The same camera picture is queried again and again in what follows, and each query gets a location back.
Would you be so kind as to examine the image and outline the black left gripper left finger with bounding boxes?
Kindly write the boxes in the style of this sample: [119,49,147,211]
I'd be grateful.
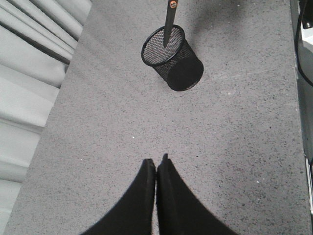
[84,159,156,235]

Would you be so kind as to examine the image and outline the black cable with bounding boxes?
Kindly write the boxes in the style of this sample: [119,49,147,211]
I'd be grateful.
[294,0,313,87]

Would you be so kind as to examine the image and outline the black mesh pen bucket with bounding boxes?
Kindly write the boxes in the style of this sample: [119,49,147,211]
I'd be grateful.
[141,25,204,92]

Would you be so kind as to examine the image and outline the grey pleated curtain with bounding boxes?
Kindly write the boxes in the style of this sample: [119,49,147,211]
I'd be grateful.
[0,0,92,230]

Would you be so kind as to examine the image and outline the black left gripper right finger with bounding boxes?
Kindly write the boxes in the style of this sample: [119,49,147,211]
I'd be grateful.
[156,154,235,235]

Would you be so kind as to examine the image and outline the grey orange handled scissors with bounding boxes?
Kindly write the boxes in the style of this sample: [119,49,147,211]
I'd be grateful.
[163,0,178,47]

